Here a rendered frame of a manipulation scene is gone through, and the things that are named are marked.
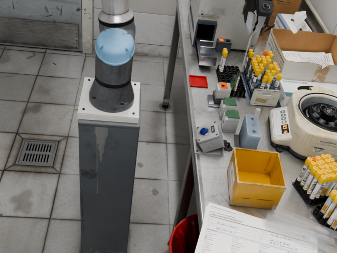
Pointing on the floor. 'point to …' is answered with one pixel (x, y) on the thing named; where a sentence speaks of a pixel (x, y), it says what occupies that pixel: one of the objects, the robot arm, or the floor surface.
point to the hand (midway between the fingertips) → (251, 33)
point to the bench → (198, 109)
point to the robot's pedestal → (106, 182)
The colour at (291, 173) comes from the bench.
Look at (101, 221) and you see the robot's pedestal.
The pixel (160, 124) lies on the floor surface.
